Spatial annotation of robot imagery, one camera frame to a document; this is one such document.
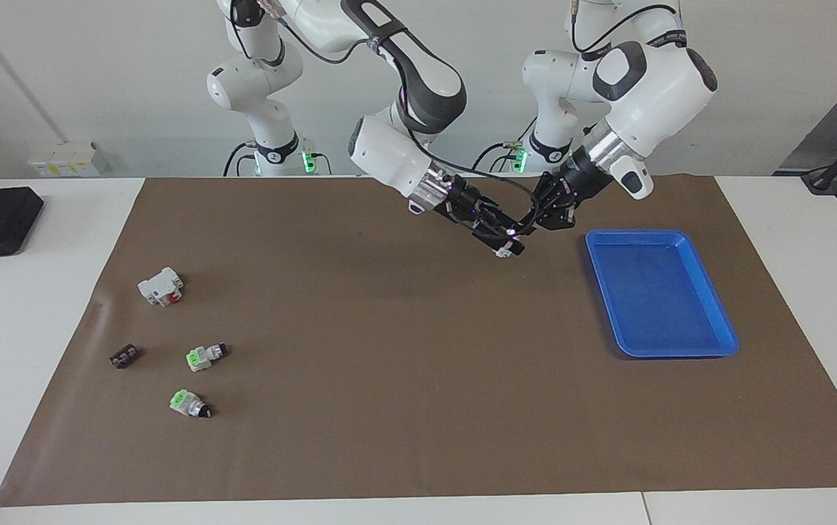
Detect black left base cables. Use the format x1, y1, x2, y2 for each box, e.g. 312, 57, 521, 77
471, 117, 540, 174

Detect green and white selector switch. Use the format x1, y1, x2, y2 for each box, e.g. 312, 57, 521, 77
169, 389, 214, 420
185, 343, 230, 373

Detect blue plastic tray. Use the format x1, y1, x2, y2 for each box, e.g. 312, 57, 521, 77
585, 228, 741, 359

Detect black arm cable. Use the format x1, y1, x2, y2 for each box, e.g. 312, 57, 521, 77
233, 0, 540, 219
572, 0, 682, 53

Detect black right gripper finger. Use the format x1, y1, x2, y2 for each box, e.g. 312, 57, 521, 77
483, 198, 520, 234
471, 222, 525, 257

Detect white wall power strip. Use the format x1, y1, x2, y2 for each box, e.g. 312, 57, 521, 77
28, 141, 102, 178

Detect white circuit breaker red lever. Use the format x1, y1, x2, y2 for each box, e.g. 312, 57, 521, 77
137, 267, 184, 308

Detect black right base cables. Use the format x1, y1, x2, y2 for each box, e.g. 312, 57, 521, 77
223, 142, 333, 178

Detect brown paper table mat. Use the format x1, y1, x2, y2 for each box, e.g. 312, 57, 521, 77
0, 174, 837, 508

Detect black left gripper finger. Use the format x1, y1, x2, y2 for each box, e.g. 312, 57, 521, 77
533, 175, 561, 223
539, 201, 576, 232

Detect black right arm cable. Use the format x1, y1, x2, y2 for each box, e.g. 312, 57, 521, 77
233, 0, 540, 219

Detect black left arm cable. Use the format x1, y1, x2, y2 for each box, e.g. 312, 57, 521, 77
572, 0, 682, 53

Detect black base cables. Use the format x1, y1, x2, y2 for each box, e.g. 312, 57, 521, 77
223, 142, 333, 178
471, 117, 540, 174

